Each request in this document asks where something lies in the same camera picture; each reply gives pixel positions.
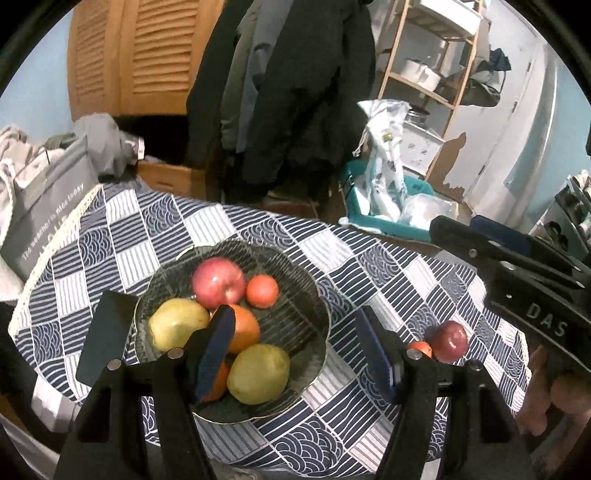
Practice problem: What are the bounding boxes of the dark clothes on shelf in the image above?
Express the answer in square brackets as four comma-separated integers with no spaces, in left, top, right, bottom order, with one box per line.
[462,46,513,107]

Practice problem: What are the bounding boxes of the teal plastic basket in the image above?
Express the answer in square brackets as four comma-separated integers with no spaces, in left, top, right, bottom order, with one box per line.
[339,159,444,243]

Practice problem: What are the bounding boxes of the dark red apple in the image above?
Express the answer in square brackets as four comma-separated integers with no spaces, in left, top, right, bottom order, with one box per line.
[431,320,469,363]

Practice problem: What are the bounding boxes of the small orange-red tomato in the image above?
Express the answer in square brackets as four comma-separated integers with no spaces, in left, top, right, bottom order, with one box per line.
[407,340,435,361]

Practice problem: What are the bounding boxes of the pink-red apple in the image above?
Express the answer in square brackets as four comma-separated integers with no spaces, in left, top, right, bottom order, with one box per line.
[191,257,247,310]

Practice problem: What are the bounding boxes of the grey fabric storage box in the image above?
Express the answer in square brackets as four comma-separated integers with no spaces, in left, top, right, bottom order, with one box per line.
[0,136,100,282]

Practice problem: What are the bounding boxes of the blue white checkered tablecloth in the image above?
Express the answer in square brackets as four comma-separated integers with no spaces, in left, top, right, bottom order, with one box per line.
[9,182,532,476]

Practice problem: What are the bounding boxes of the white door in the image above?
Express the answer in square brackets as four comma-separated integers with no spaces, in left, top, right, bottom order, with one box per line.
[462,41,561,217]

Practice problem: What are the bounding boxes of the grey hanging jacket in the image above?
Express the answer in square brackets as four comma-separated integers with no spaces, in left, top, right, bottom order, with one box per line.
[221,0,278,153]

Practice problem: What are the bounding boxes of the yellow-green pear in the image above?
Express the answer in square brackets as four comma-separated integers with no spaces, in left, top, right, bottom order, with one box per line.
[148,298,211,352]
[227,344,291,405]

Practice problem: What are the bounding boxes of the large orange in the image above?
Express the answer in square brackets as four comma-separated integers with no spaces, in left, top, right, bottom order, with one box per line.
[210,304,260,354]

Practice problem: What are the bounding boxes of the person's right hand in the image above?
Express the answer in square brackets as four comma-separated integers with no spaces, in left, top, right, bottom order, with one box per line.
[515,344,591,457]

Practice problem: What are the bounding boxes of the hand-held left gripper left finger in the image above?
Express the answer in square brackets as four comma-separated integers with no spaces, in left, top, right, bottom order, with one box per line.
[53,304,237,480]

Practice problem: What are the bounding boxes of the dark glass bowl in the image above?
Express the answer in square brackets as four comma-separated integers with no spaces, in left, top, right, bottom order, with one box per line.
[134,240,332,424]

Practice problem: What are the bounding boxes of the white drawer cabinet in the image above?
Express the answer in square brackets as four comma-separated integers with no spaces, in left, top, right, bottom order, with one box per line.
[399,117,446,178]

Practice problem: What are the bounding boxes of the white printed plastic bag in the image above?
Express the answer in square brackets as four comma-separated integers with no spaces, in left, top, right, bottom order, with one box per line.
[353,99,411,220]

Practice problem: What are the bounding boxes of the wooden shelf rack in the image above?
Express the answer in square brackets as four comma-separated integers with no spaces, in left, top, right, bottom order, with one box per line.
[378,0,485,183]

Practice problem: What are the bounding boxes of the cardboard box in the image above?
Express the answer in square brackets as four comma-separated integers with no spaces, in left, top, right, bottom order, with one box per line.
[136,159,208,201]

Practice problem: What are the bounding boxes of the white pot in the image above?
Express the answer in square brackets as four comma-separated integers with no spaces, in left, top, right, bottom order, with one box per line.
[401,59,443,90]

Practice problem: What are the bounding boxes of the clear plastic bag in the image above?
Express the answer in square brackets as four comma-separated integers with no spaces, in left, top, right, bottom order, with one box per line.
[399,194,458,229]

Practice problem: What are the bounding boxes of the wooden louvered cabinet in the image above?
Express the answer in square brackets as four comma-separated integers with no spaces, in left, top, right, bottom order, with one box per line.
[67,0,227,118]

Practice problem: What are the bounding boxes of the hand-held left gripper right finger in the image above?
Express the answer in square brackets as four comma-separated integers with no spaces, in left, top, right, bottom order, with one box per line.
[355,305,536,480]

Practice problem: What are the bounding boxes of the grey crumpled garment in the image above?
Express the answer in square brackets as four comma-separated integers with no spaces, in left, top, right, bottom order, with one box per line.
[73,113,146,178]

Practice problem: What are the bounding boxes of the white box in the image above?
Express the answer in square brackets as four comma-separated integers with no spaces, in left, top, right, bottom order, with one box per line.
[418,0,483,35]

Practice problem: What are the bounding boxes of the black hanging coat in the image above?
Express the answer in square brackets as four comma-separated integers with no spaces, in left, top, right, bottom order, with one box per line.
[185,0,377,197]

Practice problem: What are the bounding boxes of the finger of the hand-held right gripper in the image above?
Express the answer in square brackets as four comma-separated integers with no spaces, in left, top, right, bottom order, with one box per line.
[428,215,579,289]
[468,215,583,277]

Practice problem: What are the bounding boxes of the white crumpled clothes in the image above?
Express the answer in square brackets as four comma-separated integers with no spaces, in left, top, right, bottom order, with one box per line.
[0,124,65,301]

